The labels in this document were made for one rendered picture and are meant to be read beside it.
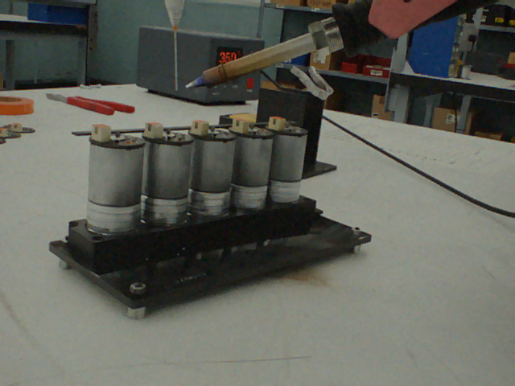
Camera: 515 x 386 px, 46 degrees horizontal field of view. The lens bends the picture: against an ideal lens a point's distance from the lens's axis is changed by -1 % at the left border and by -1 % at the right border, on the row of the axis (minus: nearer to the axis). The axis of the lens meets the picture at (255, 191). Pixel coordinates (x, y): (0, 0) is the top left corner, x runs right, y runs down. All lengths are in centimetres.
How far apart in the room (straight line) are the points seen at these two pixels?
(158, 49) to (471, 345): 71
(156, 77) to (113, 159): 64
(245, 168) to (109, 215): 8
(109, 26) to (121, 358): 631
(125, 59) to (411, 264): 607
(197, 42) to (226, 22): 483
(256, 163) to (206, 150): 3
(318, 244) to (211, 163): 7
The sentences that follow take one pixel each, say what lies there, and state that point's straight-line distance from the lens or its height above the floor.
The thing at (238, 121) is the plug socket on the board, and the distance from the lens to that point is 33.
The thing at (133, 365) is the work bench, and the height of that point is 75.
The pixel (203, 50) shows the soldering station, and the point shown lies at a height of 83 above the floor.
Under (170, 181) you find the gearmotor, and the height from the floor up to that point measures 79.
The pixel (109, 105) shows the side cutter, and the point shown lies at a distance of 75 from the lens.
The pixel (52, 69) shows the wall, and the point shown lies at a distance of 634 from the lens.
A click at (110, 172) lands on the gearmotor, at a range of 28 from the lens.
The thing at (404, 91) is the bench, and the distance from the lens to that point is 231.
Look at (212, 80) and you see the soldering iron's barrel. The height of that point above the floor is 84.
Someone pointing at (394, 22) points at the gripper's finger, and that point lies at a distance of 28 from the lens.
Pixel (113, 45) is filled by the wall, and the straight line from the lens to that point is 646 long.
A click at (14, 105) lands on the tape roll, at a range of 68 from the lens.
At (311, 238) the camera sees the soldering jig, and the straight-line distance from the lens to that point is 33.
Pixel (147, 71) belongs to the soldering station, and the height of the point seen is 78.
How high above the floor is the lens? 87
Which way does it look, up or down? 15 degrees down
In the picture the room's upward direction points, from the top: 6 degrees clockwise
